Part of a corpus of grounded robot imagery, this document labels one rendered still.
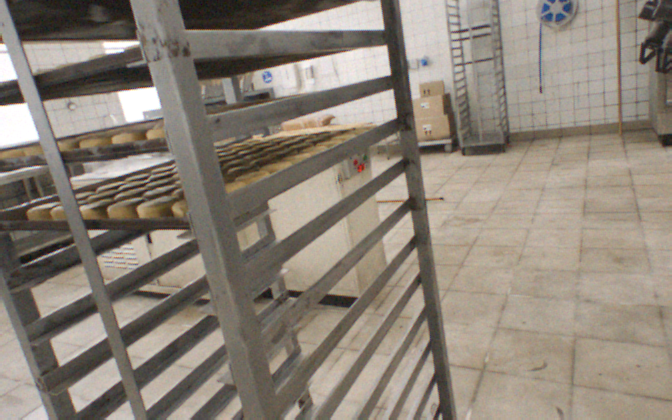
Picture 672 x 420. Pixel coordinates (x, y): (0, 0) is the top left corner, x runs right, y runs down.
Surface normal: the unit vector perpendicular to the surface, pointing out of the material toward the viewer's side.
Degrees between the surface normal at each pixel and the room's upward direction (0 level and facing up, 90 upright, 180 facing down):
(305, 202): 90
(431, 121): 85
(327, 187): 90
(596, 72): 90
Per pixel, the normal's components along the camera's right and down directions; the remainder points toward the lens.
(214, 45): 0.87, -0.04
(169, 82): -0.46, 0.30
